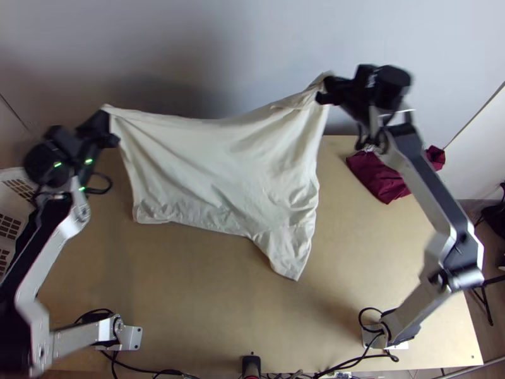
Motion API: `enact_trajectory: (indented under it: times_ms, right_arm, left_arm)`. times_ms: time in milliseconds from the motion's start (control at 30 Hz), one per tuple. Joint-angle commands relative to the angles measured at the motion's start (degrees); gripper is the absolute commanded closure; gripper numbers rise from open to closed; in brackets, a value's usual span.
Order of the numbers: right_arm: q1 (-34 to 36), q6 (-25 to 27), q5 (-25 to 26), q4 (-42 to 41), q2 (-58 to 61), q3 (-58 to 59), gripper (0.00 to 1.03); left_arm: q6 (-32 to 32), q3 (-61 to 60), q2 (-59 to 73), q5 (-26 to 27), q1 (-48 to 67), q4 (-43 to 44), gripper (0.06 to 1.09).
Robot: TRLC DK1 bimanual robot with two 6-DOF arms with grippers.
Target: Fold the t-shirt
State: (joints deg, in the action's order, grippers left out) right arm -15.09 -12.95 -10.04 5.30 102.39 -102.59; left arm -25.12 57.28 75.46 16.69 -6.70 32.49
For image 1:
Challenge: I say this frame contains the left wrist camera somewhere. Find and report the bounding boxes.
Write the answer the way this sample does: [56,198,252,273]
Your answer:
[44,125,80,149]

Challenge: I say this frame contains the black cable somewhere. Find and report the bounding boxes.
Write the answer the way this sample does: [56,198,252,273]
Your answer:
[357,308,400,363]
[74,308,119,329]
[85,171,114,196]

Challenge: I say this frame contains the white laundry basket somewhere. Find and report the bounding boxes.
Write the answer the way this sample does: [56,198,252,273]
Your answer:
[0,167,42,279]

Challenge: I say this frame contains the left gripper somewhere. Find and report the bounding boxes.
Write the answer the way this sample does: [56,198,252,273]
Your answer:
[76,110,121,153]

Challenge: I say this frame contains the maroon garment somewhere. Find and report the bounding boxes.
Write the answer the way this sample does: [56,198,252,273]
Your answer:
[346,145,448,205]

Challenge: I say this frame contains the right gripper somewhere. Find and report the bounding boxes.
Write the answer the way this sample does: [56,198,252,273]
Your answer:
[316,75,372,121]

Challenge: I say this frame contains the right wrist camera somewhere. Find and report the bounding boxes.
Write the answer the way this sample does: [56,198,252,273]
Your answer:
[354,64,383,93]

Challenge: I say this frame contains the cream t-shirt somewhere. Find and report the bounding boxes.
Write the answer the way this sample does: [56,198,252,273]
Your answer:
[102,71,336,282]

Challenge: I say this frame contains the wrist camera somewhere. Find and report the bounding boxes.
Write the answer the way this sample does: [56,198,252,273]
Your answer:
[44,125,80,149]
[354,64,383,93]

